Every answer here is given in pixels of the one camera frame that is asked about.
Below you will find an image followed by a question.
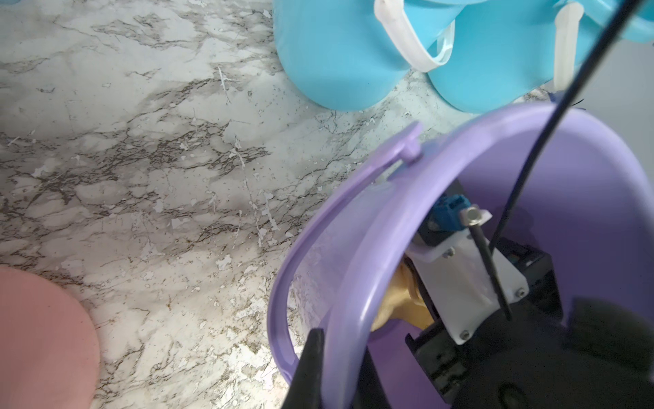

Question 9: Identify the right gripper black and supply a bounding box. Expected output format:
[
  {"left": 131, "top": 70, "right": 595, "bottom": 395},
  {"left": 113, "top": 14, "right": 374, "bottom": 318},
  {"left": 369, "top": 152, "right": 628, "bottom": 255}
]
[{"left": 406, "top": 239, "right": 653, "bottom": 408}]

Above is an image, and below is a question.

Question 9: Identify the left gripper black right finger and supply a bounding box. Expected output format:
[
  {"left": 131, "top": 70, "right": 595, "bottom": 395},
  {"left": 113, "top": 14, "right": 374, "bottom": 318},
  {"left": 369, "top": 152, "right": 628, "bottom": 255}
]
[{"left": 354, "top": 349, "right": 391, "bottom": 409}]

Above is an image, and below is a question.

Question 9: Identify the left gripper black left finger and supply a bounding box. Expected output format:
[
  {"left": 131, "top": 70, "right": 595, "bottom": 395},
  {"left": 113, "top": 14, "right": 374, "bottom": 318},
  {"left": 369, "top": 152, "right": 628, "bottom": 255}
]
[{"left": 281, "top": 328, "right": 325, "bottom": 409}]

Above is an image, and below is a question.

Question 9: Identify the purple plastic bucket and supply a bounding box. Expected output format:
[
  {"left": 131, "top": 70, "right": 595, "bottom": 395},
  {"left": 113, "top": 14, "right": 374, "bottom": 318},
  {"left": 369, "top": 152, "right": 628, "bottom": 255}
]
[{"left": 267, "top": 103, "right": 653, "bottom": 408}]

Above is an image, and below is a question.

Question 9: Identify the pink plastic bucket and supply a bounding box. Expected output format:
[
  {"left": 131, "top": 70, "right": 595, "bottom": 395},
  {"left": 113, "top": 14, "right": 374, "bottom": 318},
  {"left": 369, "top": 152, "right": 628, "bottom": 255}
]
[{"left": 1, "top": 267, "right": 100, "bottom": 408}]

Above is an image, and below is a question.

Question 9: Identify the teal plastic bucket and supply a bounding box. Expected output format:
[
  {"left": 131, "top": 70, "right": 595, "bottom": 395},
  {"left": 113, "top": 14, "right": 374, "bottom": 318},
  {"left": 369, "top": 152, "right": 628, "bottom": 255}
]
[
  {"left": 274, "top": 0, "right": 467, "bottom": 112},
  {"left": 429, "top": 0, "right": 622, "bottom": 113}
]

